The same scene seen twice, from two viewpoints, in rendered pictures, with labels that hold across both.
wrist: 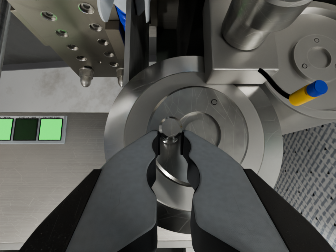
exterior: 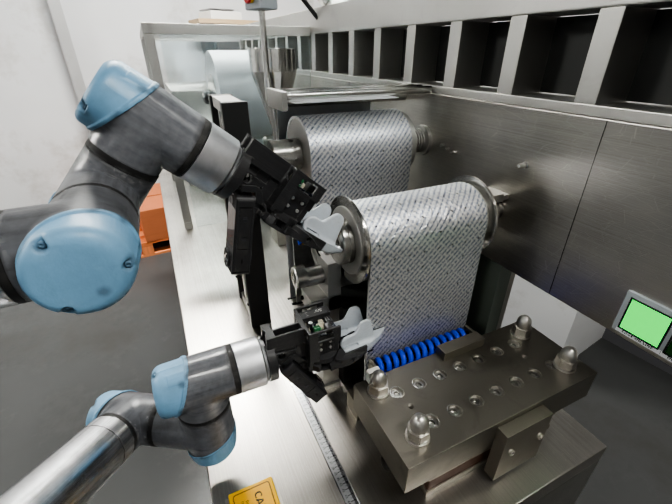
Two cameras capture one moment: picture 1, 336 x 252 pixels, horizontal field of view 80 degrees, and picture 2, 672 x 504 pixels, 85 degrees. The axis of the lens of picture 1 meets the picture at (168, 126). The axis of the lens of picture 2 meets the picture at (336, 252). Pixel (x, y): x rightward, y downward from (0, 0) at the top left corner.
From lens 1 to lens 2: 0.53 m
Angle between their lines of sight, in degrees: 62
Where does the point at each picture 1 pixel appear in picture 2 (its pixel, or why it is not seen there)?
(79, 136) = (604, 288)
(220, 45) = (326, 272)
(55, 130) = (635, 317)
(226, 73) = (327, 260)
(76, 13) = (453, 381)
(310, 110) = not seen: hidden behind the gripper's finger
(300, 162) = (365, 186)
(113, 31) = (441, 348)
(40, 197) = not seen: outside the picture
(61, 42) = (517, 392)
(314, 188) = (356, 172)
